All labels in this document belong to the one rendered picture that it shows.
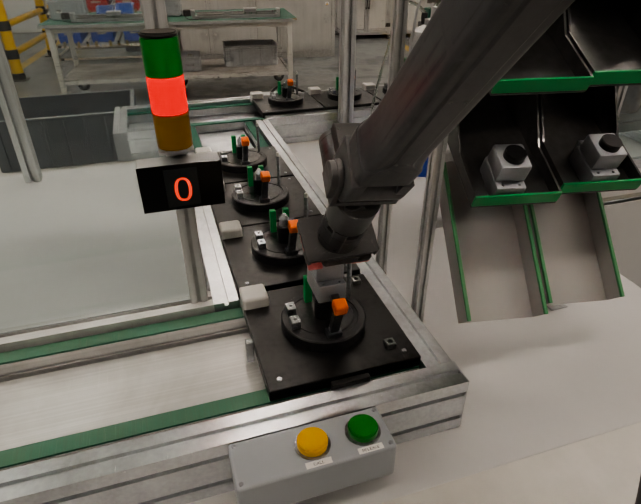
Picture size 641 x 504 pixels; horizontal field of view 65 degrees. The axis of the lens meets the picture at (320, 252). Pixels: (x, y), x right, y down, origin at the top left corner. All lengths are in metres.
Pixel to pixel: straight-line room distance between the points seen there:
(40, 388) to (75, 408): 0.08
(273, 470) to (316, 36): 7.71
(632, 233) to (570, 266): 1.04
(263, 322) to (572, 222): 0.57
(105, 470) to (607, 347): 0.88
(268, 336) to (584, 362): 0.58
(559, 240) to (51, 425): 0.87
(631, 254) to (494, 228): 1.20
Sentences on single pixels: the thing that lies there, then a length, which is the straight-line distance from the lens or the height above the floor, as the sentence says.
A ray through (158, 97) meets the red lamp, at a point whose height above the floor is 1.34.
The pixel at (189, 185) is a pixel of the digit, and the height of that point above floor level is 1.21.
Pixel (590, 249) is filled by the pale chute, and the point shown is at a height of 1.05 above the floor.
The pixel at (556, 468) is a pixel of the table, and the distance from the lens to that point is 0.88.
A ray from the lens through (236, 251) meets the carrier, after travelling 1.06.
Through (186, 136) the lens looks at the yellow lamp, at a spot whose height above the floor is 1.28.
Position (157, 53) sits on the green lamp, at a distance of 0.73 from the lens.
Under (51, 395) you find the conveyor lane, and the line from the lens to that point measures 0.92.
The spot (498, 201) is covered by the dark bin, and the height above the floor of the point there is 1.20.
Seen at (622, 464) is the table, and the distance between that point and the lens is 0.92.
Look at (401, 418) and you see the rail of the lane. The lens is 0.79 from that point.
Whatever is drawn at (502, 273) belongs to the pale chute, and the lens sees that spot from 0.90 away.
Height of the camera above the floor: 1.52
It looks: 32 degrees down
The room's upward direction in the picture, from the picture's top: straight up
